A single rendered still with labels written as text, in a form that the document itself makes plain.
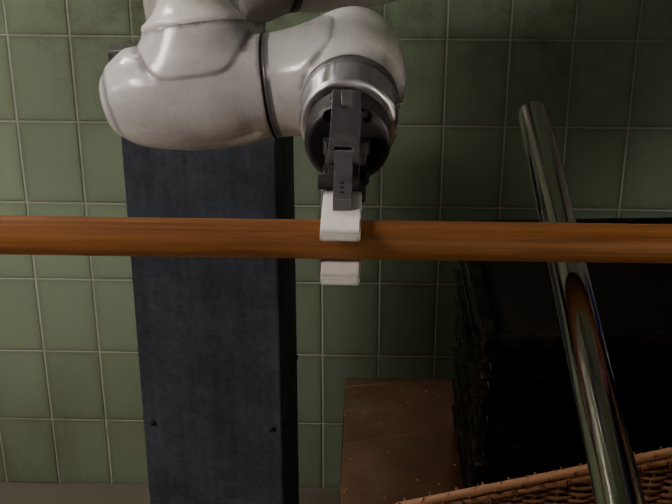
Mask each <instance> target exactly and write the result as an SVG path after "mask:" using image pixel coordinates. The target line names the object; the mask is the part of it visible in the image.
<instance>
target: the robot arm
mask: <svg viewBox="0 0 672 504"><path fill-rule="evenodd" d="M395 1H398V0H143V7H144V13H145V18H146V22H145V24H144V25H143V26H142V27H141V39H140V41H138V42H131V43H123V44H116V45H111V46H110V47H109V50H110V52H109V53H108V61H109V63H108V64H107V65H106V66H105V69H104V71H103V74H102V76H101V78H100V82H99V94H100V99H101V104H102V107H103V110H104V113H105V116H106V118H107V120H108V122H109V124H110V126H111V127H112V129H113V130H114V131H115V133H116V134H118V135H120V136H121V137H123V138H125V139H127V140H129V141H130V142H132V143H135V144H137V145H141V146H144V147H150V148H156V149H166V150H183V151H200V150H215V149H224V148H232V147H238V146H244V145H248V144H251V143H254V142H258V141H261V140H266V139H271V138H278V137H288V136H302V138H303V140H304V143H305V150H306V154H307V156H308V158H309V160H310V162H311V163H312V165H313V166H314V167H315V168H316V169H317V170H318V171H319V172H320V173H322V174H318V189H325V192H324V193H323V204H322V214H321V225H320V240H321V241H348V242H359V240H360V234H361V211H362V203H364V202H365V200H366V186H367V185H368V184H369V176H371V175H373V174H374V173H376V172H377V171H378V170H379V169H380V168H381V167H382V166H383V164H384V163H385V161H386V160H387V157H388V155H389V152H390V147H391V146H392V144H393V143H394V141H395V138H397V134H395V130H397V123H398V117H399V109H400V107H401V105H402V102H403V99H404V95H405V91H406V82H407V70H406V62H405V57H404V53H403V49H402V46H401V43H400V41H399V38H398V36H397V34H396V32H395V31H394V29H393V28H392V26H391V25H390V24H389V23H388V22H387V20H386V19H384V18H383V17H382V16H381V15H379V14H378V13H376V12H375V11H373V10H370V9H368V8H365V7H371V6H377V5H382V4H387V3H391V2H395ZM296 12H327V13H325V14H323V15H321V16H319V17H316V18H314V19H312V20H309V21H307V22H304V23H302V24H299V25H296V26H293V27H289V28H286V29H282V30H277V31H272V32H266V22H269V21H272V20H274V19H276V18H279V17H281V16H283V15H285V14H287V13H296ZM360 267H361V259H322V260H321V272H320V284H322V285H349V286H358V284H360Z"/></svg>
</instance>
